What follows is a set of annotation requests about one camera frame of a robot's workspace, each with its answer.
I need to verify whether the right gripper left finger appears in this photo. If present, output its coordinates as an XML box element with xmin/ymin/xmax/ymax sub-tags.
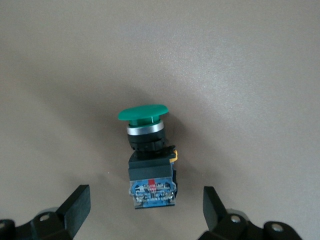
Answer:
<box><xmin>29</xmin><ymin>184</ymin><xmax>91</xmax><ymax>240</ymax></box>

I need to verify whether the green push button switch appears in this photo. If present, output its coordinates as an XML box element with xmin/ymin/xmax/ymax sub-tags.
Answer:
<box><xmin>117</xmin><ymin>104</ymin><xmax>180</xmax><ymax>211</ymax></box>

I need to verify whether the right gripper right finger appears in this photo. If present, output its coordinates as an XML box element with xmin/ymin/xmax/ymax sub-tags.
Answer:
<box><xmin>199</xmin><ymin>186</ymin><xmax>266</xmax><ymax>240</ymax></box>

